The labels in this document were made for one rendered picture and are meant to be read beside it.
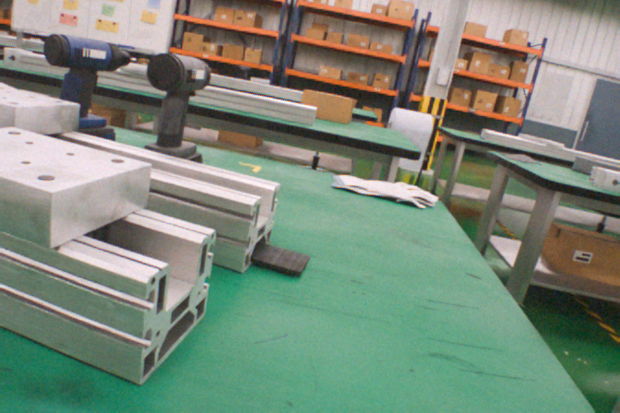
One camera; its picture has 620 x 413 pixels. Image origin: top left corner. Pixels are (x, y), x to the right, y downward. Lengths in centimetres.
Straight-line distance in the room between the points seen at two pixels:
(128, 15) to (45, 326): 350
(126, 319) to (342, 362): 18
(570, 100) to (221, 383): 1208
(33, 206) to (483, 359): 40
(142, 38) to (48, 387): 346
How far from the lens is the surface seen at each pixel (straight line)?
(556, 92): 1207
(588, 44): 1244
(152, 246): 35
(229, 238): 47
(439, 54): 623
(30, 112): 61
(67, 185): 30
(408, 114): 405
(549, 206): 226
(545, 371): 47
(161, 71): 66
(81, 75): 88
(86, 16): 397
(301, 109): 202
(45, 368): 34
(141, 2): 372
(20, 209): 31
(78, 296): 31
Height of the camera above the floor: 100
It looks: 14 degrees down
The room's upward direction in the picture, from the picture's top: 11 degrees clockwise
